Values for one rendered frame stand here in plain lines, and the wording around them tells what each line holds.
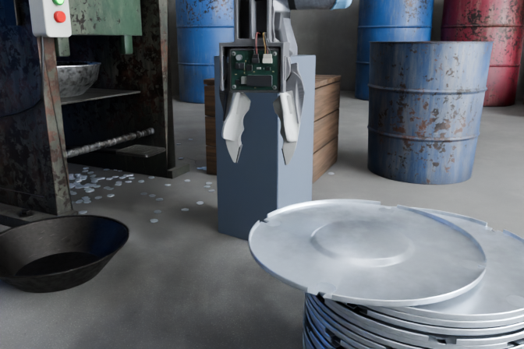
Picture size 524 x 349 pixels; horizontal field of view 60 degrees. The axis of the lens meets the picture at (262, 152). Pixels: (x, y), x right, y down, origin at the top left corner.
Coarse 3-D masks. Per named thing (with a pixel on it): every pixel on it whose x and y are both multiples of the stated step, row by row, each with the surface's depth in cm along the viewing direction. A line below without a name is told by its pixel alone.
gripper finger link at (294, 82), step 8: (296, 64) 55; (296, 72) 55; (288, 80) 55; (296, 80) 55; (288, 88) 55; (296, 88) 55; (304, 88) 56; (296, 96) 55; (304, 96) 56; (296, 104) 55; (296, 112) 55
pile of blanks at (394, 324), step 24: (312, 312) 56; (336, 312) 51; (360, 312) 49; (384, 312) 46; (312, 336) 56; (336, 336) 53; (360, 336) 49; (384, 336) 47; (408, 336) 45; (432, 336) 45; (456, 336) 45; (480, 336) 45; (504, 336) 45
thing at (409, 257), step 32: (256, 224) 63; (288, 224) 64; (320, 224) 64; (352, 224) 62; (384, 224) 64; (416, 224) 64; (448, 224) 64; (256, 256) 53; (288, 256) 54; (320, 256) 54; (352, 256) 53; (384, 256) 53; (416, 256) 54; (448, 256) 54; (480, 256) 54; (352, 288) 48; (384, 288) 48; (416, 288) 48; (448, 288) 48
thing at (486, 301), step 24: (456, 216) 68; (480, 240) 61; (504, 240) 61; (504, 264) 54; (480, 288) 49; (504, 288) 49; (408, 312) 45; (432, 312) 44; (456, 312) 45; (480, 312) 45; (504, 312) 44
